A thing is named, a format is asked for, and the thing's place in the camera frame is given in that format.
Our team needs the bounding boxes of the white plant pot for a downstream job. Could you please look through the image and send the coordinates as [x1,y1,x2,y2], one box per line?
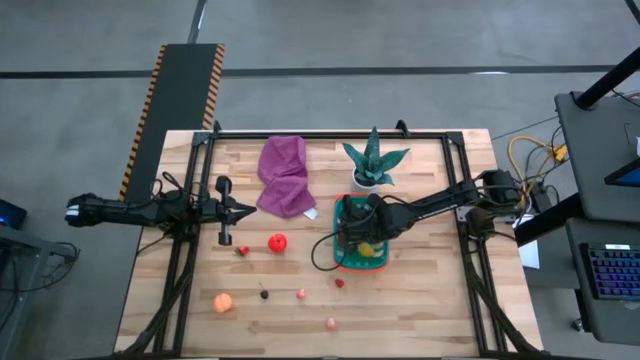
[351,167,382,195]

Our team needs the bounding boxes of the teal basket orange handles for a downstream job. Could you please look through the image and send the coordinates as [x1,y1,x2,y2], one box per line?
[332,193,390,274]

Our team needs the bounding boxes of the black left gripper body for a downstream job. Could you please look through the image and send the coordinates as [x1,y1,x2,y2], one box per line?
[202,174,240,247]

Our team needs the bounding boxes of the blue screen tablet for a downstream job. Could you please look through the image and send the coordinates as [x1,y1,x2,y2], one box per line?
[603,157,640,189]

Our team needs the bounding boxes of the purple cloth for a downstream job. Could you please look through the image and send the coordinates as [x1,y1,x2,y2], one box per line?
[255,134,317,220]

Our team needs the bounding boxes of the black aluminium table frame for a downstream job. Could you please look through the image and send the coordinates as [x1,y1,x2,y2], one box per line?
[119,119,546,359]

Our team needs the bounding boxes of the orange peach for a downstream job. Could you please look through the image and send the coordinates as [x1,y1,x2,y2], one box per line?
[212,292,234,314]

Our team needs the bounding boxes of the green snake plant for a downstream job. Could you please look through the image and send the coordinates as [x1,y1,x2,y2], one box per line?
[342,125,411,187]

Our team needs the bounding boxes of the backlit keyboard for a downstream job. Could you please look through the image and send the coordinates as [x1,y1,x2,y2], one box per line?
[579,242,640,301]

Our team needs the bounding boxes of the black pole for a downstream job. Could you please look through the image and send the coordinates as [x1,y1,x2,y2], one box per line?
[574,47,640,110]

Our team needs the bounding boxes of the grey metal stand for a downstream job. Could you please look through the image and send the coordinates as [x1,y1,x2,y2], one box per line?
[0,224,81,360]

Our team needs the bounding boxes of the red tomato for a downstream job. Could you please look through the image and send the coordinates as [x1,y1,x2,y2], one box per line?
[268,232,289,254]

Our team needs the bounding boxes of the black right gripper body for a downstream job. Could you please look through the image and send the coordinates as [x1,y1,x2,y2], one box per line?
[338,193,396,254]

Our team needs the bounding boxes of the black device blue light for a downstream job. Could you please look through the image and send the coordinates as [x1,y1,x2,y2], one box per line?
[0,198,29,230]

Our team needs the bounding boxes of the white paper sheet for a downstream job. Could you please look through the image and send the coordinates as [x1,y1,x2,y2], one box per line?
[517,239,542,270]

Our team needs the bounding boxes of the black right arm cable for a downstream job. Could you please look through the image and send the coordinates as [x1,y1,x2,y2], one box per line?
[310,230,351,273]

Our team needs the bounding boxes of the yellow cable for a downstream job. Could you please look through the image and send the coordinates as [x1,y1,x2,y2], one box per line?
[507,134,569,184]

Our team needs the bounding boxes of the grey desk top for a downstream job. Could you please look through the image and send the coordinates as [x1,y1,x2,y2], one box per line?
[553,91,640,224]
[564,217,640,346]

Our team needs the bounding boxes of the black ramp hazard stripes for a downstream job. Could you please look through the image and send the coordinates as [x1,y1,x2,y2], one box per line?
[117,43,226,204]

